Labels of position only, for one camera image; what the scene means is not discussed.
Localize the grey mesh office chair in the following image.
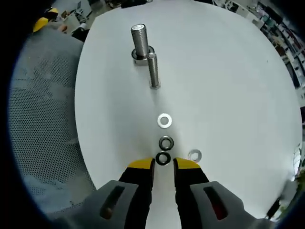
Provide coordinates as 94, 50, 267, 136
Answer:
9, 25, 97, 215

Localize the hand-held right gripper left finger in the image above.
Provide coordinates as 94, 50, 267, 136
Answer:
51, 157, 155, 229

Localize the silver steel washer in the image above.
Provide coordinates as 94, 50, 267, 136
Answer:
157, 113, 173, 129
188, 149, 203, 162

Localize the storage shelf with white bins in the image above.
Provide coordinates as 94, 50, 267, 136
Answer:
247, 1, 305, 89

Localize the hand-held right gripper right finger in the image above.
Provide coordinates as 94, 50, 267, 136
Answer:
173, 157, 277, 229

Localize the thick threaded steel stud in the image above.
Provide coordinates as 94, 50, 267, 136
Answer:
130, 23, 156, 65

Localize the green leafy plant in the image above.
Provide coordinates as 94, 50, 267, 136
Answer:
289, 142, 305, 183

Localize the thin threaded steel stud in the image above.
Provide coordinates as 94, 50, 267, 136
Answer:
147, 52, 161, 89

